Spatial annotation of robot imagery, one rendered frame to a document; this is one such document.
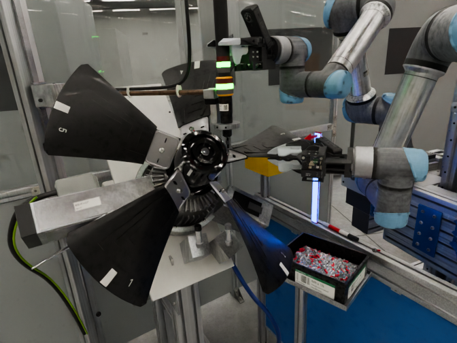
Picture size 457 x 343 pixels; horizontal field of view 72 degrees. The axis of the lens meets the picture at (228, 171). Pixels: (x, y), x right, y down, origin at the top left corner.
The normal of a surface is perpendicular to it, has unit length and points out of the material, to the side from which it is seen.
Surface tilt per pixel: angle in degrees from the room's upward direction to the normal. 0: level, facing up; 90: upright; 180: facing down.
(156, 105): 50
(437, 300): 90
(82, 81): 70
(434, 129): 90
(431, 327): 90
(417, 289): 90
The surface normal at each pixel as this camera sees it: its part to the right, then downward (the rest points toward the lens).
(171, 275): 0.38, -0.42
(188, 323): 0.54, 0.25
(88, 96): 0.16, 0.05
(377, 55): 0.17, 0.31
